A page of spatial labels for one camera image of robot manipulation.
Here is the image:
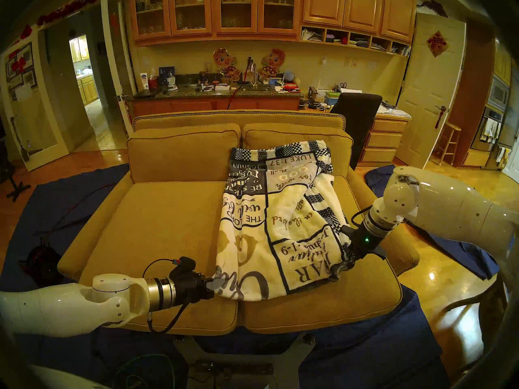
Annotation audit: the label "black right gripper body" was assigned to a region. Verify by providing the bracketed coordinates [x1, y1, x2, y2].
[343, 226, 386, 269]

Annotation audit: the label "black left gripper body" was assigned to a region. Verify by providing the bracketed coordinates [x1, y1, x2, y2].
[169, 271, 214, 306]

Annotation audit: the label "printed scripture fleece blanket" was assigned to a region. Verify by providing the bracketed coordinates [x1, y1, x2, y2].
[212, 140, 352, 301]

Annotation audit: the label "mustard sofa seat cushion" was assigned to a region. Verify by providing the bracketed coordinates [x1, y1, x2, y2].
[239, 175, 403, 334]
[75, 182, 240, 336]

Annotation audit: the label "black power strip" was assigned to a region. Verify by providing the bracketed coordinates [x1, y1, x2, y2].
[195, 362, 274, 376]

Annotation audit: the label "crumpled navy cloth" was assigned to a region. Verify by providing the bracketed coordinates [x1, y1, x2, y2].
[365, 164, 500, 280]

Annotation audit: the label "wooden desk with drawers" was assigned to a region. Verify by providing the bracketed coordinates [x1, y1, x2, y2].
[357, 109, 412, 168]

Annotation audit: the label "mustard sofa back cushion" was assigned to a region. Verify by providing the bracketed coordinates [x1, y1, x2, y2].
[242, 123, 353, 178]
[127, 124, 242, 184]

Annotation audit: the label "dark office chair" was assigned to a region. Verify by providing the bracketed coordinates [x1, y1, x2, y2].
[330, 92, 383, 170]

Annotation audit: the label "large navy floor cloth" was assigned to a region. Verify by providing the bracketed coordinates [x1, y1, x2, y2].
[0, 163, 442, 389]

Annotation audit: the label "wooden stool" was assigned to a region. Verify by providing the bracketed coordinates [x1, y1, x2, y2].
[431, 122, 462, 166]

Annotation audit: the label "mustard fabric loveseat sofa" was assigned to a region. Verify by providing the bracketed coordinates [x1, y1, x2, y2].
[58, 110, 420, 336]

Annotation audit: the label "white panel door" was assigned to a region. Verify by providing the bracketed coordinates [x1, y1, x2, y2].
[395, 13, 467, 170]

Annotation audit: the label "granite top counter cabinet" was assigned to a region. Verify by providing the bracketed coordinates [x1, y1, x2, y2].
[127, 84, 304, 117]

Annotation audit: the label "black floor stand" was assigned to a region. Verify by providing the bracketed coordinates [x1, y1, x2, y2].
[0, 141, 31, 202]

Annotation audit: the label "wooden cubby shelf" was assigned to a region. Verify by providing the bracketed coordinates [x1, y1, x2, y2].
[301, 26, 412, 57]

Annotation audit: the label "red diamond door ornament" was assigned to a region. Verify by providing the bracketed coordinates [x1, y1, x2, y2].
[427, 31, 449, 58]

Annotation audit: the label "white glass french door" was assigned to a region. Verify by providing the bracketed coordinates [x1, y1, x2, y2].
[0, 28, 69, 172]

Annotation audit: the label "red garland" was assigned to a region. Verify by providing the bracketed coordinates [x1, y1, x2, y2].
[36, 0, 101, 26]

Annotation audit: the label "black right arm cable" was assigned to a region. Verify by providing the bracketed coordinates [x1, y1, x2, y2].
[351, 206, 373, 227]

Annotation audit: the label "thin green cable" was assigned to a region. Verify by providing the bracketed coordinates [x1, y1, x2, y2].
[116, 354, 176, 389]

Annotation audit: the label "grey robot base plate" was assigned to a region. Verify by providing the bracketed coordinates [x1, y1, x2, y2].
[174, 331, 316, 389]

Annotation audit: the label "thin red cable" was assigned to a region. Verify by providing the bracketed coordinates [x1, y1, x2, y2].
[41, 183, 118, 247]

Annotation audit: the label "black cable spool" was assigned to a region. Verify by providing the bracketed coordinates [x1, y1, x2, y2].
[19, 243, 63, 289]

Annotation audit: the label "cartoon pig wall decoration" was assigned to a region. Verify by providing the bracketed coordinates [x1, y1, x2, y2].
[213, 48, 240, 83]
[259, 49, 286, 80]

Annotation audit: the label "steel wall oven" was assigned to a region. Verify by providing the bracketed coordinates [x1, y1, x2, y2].
[480, 75, 510, 152]

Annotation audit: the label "wooden wall cabinets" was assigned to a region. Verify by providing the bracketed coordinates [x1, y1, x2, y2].
[129, 0, 417, 44]

